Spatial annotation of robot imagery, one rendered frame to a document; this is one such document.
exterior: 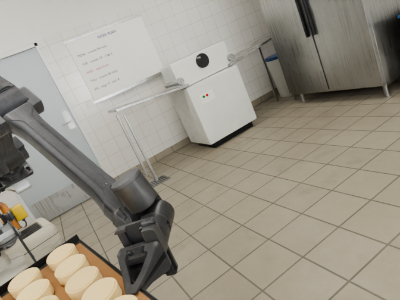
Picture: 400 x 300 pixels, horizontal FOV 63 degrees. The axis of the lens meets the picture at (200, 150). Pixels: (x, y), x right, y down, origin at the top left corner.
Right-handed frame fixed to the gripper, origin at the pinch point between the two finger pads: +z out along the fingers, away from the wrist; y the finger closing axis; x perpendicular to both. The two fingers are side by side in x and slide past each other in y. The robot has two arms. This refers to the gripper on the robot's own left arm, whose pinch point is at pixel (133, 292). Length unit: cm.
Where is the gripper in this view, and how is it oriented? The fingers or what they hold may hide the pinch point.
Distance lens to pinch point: 47.6
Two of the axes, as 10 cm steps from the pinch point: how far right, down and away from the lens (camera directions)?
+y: 3.6, 8.8, 3.2
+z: -0.6, 3.6, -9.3
